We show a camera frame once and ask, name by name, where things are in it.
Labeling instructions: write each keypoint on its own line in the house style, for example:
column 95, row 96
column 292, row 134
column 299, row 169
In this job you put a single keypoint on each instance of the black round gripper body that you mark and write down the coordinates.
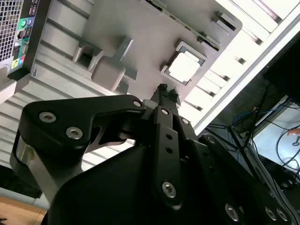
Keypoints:
column 105, row 192

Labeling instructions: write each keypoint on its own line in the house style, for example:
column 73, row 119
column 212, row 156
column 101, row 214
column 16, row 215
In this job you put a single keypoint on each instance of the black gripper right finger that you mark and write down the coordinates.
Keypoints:
column 187, row 131

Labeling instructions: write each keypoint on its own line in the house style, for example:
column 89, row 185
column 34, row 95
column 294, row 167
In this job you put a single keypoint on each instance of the silver square CPU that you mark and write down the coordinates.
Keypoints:
column 184, row 68

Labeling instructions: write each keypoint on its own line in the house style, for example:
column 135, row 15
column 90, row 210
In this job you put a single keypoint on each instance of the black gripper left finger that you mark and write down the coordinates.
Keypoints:
column 58, row 122

